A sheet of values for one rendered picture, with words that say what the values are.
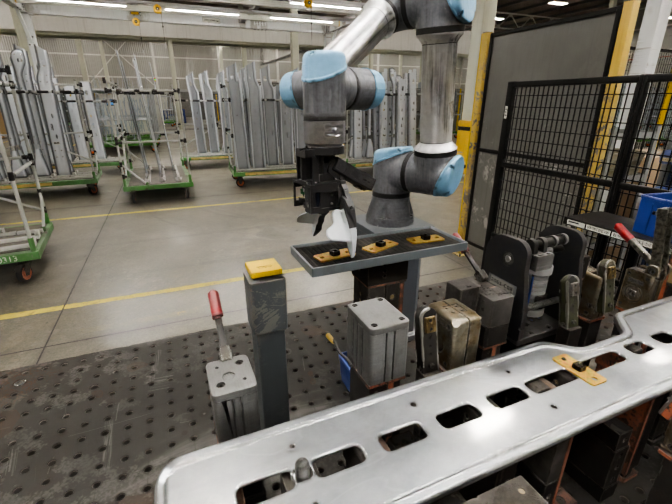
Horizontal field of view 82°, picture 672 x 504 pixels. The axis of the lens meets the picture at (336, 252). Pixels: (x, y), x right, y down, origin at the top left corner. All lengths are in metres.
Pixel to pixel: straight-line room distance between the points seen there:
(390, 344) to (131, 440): 0.71
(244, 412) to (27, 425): 0.76
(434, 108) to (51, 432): 1.25
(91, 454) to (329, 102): 0.93
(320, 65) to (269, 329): 0.49
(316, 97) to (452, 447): 0.58
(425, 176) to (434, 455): 0.73
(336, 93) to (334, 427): 0.53
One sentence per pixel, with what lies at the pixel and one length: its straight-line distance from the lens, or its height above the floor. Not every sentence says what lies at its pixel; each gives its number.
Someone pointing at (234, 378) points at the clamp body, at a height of 1.06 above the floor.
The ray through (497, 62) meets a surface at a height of 1.76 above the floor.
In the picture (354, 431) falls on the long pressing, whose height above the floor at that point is 1.00.
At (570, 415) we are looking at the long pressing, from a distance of 0.75.
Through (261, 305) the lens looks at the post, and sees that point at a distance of 0.76.
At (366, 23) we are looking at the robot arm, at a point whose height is 1.62.
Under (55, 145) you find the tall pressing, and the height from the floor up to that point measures 0.79.
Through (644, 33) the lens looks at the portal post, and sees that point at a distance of 5.46.
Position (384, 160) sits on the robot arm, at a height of 1.30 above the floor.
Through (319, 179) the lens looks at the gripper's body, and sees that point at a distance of 0.72.
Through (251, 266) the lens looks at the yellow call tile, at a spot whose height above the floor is 1.16.
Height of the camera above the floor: 1.46
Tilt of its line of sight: 21 degrees down
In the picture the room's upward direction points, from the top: straight up
